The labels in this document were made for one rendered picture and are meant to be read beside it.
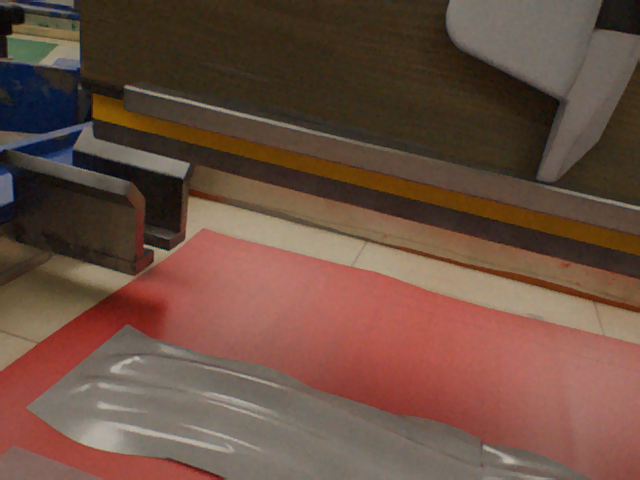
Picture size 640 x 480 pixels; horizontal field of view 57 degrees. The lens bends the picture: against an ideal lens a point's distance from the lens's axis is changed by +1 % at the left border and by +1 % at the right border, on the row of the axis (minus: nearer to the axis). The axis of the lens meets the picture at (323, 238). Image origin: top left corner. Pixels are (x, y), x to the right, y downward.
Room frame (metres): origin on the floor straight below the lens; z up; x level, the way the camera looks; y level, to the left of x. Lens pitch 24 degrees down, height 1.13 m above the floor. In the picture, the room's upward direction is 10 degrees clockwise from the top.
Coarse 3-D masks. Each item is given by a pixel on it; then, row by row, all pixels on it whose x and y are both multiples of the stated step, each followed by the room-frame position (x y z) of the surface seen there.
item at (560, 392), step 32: (512, 320) 0.33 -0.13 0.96; (512, 352) 0.29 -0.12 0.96; (544, 352) 0.30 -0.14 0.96; (576, 352) 0.30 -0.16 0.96; (608, 352) 0.31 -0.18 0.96; (512, 384) 0.26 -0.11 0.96; (544, 384) 0.26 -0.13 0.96; (576, 384) 0.27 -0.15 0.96; (608, 384) 0.27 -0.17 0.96; (512, 416) 0.23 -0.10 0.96; (544, 416) 0.24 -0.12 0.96; (576, 416) 0.24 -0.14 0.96; (608, 416) 0.25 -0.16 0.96; (544, 448) 0.21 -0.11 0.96; (576, 448) 0.22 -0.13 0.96; (608, 448) 0.22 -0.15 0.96
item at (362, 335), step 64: (192, 256) 0.34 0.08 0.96; (256, 256) 0.35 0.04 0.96; (128, 320) 0.26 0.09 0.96; (192, 320) 0.27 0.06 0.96; (256, 320) 0.28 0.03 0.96; (320, 320) 0.29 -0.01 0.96; (384, 320) 0.30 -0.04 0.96; (448, 320) 0.31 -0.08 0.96; (0, 384) 0.19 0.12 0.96; (320, 384) 0.23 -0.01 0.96; (384, 384) 0.24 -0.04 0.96; (448, 384) 0.25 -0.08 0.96; (0, 448) 0.16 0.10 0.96; (64, 448) 0.17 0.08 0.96
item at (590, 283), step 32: (192, 192) 0.44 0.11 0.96; (224, 192) 0.44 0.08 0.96; (256, 192) 0.43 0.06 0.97; (288, 192) 0.43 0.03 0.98; (0, 224) 0.27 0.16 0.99; (320, 224) 0.42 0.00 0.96; (352, 224) 0.41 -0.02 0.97; (384, 224) 0.41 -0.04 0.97; (416, 224) 0.40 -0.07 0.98; (0, 256) 0.27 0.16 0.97; (32, 256) 0.29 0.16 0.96; (448, 256) 0.40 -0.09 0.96; (480, 256) 0.39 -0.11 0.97; (512, 256) 0.39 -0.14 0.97; (544, 256) 0.39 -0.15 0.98; (576, 288) 0.38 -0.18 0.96; (608, 288) 0.38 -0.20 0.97
